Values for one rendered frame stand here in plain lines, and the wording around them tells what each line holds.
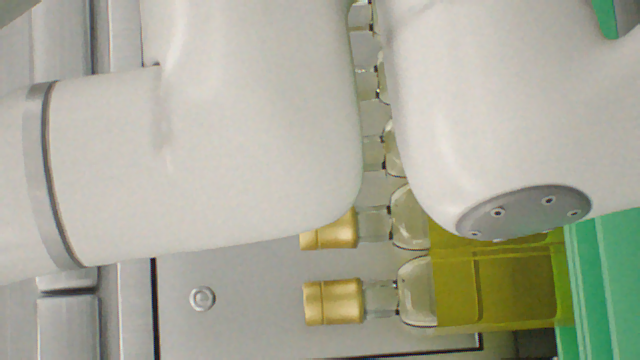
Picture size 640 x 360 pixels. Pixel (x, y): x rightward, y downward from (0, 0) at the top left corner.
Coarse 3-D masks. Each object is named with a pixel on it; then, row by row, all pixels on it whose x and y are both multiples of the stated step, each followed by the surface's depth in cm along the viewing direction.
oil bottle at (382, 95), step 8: (376, 64) 100; (376, 72) 99; (384, 72) 98; (376, 80) 99; (384, 80) 98; (376, 88) 99; (384, 88) 98; (376, 96) 100; (384, 96) 98; (384, 104) 99; (384, 112) 101
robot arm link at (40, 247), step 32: (32, 96) 54; (0, 128) 53; (32, 128) 53; (0, 160) 52; (32, 160) 52; (0, 192) 52; (32, 192) 52; (0, 224) 53; (32, 224) 53; (0, 256) 54; (32, 256) 54; (64, 256) 54
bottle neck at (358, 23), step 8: (352, 8) 101; (360, 8) 101; (352, 16) 101; (360, 16) 101; (368, 16) 101; (352, 24) 101; (360, 24) 101; (368, 24) 101; (352, 32) 102; (360, 32) 102; (368, 32) 102
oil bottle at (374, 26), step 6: (372, 6) 100; (372, 12) 100; (372, 18) 100; (378, 18) 100; (372, 24) 101; (378, 24) 100; (372, 30) 101; (378, 30) 100; (378, 36) 101; (378, 42) 102
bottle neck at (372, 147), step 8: (368, 136) 99; (376, 136) 98; (368, 144) 98; (376, 144) 98; (368, 152) 98; (376, 152) 98; (368, 160) 98; (376, 160) 98; (368, 168) 98; (376, 168) 98
